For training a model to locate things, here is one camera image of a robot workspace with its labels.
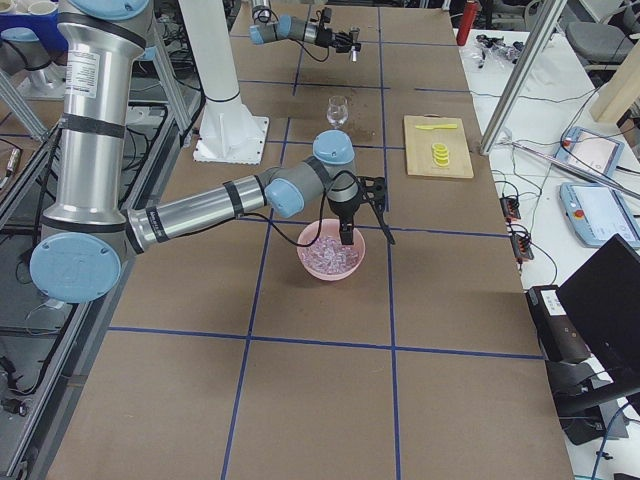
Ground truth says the black monitor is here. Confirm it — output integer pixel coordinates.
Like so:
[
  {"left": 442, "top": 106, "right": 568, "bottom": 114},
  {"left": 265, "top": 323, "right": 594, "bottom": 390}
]
[{"left": 557, "top": 234, "right": 639, "bottom": 380}]

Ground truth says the wooden post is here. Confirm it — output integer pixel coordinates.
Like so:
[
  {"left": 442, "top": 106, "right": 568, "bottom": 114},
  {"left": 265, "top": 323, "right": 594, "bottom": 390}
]
[{"left": 590, "top": 43, "right": 640, "bottom": 123}]

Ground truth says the black box device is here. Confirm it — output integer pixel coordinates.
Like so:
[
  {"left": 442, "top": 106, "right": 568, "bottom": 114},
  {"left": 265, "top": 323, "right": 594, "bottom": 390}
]
[{"left": 525, "top": 285, "right": 590, "bottom": 364}]

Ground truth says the near teach pendant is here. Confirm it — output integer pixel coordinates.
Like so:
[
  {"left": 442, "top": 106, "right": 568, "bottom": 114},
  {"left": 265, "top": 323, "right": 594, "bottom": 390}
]
[{"left": 559, "top": 183, "right": 639, "bottom": 249}]

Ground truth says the clear wine glass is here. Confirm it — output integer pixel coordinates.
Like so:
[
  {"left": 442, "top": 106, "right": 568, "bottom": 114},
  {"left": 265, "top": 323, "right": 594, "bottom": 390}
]
[{"left": 326, "top": 95, "right": 349, "bottom": 129}]

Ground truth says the teach pendant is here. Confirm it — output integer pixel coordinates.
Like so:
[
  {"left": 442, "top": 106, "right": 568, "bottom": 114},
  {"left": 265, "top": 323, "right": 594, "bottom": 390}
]
[
  {"left": 559, "top": 183, "right": 639, "bottom": 249},
  {"left": 555, "top": 126, "right": 624, "bottom": 176}
]

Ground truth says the aluminium frame post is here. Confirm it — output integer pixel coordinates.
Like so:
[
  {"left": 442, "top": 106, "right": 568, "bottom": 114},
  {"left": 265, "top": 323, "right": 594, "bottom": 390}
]
[{"left": 480, "top": 0, "right": 567, "bottom": 156}]

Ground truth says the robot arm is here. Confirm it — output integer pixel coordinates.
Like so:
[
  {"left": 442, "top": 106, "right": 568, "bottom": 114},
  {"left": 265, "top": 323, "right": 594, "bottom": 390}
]
[
  {"left": 29, "top": 1, "right": 364, "bottom": 303},
  {"left": 249, "top": 1, "right": 362, "bottom": 62}
]

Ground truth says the front lemon slice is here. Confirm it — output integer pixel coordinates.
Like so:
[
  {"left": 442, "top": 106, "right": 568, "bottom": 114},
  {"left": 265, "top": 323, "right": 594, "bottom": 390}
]
[{"left": 434, "top": 157, "right": 450, "bottom": 168}]

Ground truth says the red bottle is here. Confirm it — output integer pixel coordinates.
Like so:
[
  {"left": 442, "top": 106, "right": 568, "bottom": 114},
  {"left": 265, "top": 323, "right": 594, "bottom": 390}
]
[{"left": 456, "top": 0, "right": 478, "bottom": 46}]

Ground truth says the bamboo cutting board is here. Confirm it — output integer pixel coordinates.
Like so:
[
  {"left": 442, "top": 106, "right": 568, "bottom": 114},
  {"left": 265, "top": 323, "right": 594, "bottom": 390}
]
[{"left": 403, "top": 115, "right": 474, "bottom": 179}]

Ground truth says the blue crate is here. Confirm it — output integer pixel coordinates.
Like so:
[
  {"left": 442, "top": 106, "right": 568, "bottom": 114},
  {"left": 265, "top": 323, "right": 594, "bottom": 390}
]
[{"left": 1, "top": 1, "right": 68, "bottom": 52}]

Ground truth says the steel double jigger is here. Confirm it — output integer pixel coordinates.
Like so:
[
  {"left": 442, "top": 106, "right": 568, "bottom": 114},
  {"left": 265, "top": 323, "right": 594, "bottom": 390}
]
[{"left": 349, "top": 27, "right": 361, "bottom": 63}]

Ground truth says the metal reacher stick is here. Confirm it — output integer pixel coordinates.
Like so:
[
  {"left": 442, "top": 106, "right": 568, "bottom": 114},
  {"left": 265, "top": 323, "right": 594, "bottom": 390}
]
[{"left": 499, "top": 141, "right": 640, "bottom": 200}]

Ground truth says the grey office chair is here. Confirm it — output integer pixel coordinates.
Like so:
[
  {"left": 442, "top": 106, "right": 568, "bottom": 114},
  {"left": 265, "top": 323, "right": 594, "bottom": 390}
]
[{"left": 565, "top": 1, "right": 639, "bottom": 71}]

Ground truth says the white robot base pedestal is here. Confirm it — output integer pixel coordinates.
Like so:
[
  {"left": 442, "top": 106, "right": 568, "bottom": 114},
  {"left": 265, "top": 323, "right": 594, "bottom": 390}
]
[{"left": 179, "top": 0, "right": 269, "bottom": 165}]

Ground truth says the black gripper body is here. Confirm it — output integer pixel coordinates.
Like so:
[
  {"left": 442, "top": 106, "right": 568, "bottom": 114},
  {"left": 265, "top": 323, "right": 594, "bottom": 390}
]
[
  {"left": 315, "top": 26, "right": 340, "bottom": 49},
  {"left": 327, "top": 171, "right": 361, "bottom": 226}
]

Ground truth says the pile of ice cubes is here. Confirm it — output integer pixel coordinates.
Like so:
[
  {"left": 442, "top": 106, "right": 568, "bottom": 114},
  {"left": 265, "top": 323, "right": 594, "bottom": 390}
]
[{"left": 302, "top": 237, "right": 360, "bottom": 275}]

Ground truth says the pink bowl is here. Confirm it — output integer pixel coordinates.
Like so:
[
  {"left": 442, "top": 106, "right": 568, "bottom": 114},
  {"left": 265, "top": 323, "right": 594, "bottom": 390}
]
[{"left": 297, "top": 219, "right": 366, "bottom": 281}]

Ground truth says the far teach pendant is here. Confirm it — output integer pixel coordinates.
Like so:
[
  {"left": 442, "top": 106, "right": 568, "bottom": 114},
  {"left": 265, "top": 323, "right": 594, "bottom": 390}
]
[{"left": 555, "top": 126, "right": 624, "bottom": 176}]

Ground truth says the yellow plastic knife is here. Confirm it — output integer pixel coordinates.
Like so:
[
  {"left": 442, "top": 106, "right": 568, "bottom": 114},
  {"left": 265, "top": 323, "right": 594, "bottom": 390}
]
[{"left": 414, "top": 123, "right": 458, "bottom": 131}]

